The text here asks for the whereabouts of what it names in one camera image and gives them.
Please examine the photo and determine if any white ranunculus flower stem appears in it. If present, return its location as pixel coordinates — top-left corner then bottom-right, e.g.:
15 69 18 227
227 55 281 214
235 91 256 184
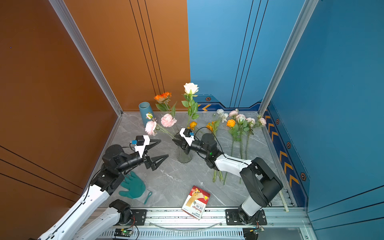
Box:
207 109 229 183

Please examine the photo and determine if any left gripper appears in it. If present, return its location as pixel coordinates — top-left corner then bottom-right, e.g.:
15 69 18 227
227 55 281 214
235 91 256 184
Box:
116 139 168 176

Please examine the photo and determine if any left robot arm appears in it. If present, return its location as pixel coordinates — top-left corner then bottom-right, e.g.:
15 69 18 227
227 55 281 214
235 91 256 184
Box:
38 135 168 240

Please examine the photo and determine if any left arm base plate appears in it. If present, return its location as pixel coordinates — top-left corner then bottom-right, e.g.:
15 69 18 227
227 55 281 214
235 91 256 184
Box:
117 209 147 226

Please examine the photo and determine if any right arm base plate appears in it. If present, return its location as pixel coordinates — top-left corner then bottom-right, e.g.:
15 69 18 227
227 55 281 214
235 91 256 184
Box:
225 209 268 226

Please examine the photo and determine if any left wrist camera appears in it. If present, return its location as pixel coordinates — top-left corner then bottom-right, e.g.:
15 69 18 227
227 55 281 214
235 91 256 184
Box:
130 135 150 158

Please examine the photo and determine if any orange flower bunch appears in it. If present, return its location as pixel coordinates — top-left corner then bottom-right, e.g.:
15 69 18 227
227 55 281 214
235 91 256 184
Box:
189 120 236 184

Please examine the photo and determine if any green rubber glove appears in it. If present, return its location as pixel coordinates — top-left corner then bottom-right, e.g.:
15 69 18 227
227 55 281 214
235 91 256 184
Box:
119 171 152 205

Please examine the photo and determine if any clear glass vase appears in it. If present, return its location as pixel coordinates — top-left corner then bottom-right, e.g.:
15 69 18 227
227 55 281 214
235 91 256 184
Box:
175 138 192 164

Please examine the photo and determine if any cream white rose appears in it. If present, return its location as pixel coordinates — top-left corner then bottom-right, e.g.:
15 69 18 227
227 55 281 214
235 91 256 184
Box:
182 83 199 127

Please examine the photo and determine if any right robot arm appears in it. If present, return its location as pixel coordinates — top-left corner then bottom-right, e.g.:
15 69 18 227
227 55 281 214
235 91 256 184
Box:
173 129 283 225

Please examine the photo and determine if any right circuit board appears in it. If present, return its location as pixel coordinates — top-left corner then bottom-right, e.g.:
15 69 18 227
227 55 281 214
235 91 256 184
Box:
243 226 265 240

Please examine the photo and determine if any red and white box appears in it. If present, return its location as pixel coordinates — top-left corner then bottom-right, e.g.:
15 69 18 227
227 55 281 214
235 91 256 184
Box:
182 186 211 220

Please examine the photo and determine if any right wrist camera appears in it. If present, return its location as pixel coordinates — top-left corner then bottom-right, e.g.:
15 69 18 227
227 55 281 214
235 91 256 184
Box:
179 128 195 147

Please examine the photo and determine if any pink rose bunch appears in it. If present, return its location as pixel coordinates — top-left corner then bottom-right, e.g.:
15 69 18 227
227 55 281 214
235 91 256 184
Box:
227 108 268 184

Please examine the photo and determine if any green circuit board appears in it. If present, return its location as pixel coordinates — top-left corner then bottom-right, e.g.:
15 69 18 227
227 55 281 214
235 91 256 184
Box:
114 228 134 239

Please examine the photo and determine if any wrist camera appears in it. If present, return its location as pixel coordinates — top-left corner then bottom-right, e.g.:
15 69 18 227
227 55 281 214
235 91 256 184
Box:
179 128 195 147
130 135 150 158

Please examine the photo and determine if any pink peony flower stem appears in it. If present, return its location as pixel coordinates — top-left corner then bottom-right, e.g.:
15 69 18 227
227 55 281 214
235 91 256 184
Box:
145 113 177 139

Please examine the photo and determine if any orange gerbera flower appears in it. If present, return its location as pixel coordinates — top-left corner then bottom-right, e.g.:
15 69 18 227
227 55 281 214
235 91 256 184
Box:
154 92 177 118

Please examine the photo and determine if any teal cylindrical vase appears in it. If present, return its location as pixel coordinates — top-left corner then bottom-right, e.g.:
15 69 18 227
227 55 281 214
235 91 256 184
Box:
139 102 154 127

